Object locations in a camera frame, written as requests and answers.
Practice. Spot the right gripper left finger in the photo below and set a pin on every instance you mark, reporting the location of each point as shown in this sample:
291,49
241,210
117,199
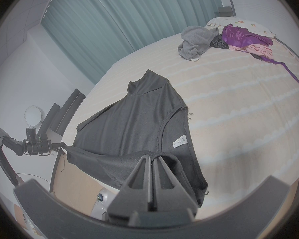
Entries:
134,195

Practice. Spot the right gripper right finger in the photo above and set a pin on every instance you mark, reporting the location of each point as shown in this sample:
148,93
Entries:
169,195

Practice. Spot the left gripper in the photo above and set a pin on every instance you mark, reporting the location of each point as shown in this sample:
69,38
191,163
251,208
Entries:
44,147

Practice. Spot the black T-shirt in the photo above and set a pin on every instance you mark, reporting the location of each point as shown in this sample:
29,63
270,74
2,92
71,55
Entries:
129,123

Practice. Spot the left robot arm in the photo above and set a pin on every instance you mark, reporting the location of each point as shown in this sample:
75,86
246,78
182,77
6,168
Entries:
7,146

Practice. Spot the bed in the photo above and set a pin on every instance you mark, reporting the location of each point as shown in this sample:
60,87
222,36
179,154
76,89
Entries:
239,108

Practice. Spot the black chest of drawers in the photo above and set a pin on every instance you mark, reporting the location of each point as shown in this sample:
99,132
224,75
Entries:
62,111

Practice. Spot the grey garment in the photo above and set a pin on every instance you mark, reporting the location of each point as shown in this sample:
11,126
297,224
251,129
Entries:
196,38

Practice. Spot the shiny black garment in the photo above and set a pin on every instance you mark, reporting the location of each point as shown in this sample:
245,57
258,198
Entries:
219,43

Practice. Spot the pink garment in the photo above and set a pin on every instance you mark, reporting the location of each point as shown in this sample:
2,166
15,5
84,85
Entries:
256,50

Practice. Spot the purple satin garment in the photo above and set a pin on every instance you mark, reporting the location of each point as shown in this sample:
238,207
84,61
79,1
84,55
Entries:
241,36

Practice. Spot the white printed pillow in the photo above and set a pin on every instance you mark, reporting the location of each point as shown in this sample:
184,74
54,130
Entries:
254,27

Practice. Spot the grey bedside table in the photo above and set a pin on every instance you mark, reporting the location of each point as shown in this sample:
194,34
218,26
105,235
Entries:
225,12

